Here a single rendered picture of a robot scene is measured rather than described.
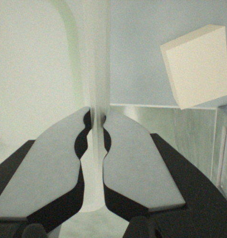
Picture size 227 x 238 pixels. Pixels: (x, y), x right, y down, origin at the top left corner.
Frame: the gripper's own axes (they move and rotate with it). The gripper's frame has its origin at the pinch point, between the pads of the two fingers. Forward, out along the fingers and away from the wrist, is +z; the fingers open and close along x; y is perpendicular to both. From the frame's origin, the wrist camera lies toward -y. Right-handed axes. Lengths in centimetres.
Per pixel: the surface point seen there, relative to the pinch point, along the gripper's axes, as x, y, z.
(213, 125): 37, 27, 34
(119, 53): 4.9, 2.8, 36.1
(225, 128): 36, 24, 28
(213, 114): 36, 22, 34
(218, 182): 42, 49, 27
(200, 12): 23.8, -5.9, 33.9
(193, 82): 22.1, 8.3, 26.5
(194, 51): 20.7, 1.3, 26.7
